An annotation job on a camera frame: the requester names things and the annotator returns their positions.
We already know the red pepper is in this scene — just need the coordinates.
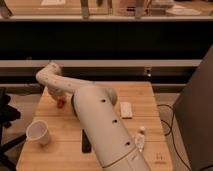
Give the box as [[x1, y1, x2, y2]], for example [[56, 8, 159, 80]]
[[57, 99, 66, 109]]

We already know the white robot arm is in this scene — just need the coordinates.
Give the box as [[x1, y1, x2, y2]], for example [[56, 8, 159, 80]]
[[36, 62, 151, 171]]

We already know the white paper cup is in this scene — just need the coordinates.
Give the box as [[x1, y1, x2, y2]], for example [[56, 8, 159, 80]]
[[26, 120, 50, 145]]

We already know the black flat bar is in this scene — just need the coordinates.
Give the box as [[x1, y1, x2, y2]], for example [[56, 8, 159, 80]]
[[82, 131, 92, 153]]

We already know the beige sponge block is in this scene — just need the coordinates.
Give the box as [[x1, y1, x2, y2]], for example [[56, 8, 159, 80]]
[[120, 102, 133, 119]]

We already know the dark panel right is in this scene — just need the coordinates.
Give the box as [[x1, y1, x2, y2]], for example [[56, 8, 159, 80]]
[[173, 45, 213, 171]]

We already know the black cable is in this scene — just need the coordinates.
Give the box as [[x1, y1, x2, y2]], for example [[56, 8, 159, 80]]
[[156, 103, 193, 171]]

